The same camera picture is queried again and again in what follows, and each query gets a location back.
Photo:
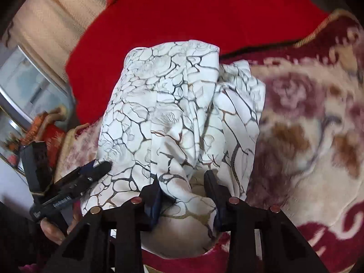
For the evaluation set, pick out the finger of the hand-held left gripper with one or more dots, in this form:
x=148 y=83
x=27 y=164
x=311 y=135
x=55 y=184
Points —
x=98 y=170
x=82 y=168

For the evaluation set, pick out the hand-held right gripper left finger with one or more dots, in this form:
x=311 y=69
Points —
x=153 y=204

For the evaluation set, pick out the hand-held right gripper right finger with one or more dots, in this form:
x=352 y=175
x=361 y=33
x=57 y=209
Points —
x=218 y=207

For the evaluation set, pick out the white crackle-print garment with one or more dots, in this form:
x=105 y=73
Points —
x=159 y=96

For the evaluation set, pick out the person's left hand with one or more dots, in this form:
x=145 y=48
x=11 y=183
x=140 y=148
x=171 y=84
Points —
x=52 y=230

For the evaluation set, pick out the beige quilted cover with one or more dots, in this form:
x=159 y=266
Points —
x=66 y=150

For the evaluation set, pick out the red cushion with gold print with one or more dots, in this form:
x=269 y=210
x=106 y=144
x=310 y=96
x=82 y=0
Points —
x=54 y=142

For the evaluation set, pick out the orange patterned cloth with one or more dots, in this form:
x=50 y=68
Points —
x=35 y=128

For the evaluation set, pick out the metal-framed window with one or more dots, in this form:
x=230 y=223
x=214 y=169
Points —
x=25 y=91

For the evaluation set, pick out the red and cream floral blanket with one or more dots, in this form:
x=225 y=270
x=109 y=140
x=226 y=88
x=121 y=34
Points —
x=298 y=119

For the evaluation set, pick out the beige textured curtain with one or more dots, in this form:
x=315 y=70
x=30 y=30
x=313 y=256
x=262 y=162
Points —
x=57 y=14

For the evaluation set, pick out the plain red blanket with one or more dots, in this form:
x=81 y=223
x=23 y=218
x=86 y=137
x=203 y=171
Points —
x=184 y=11

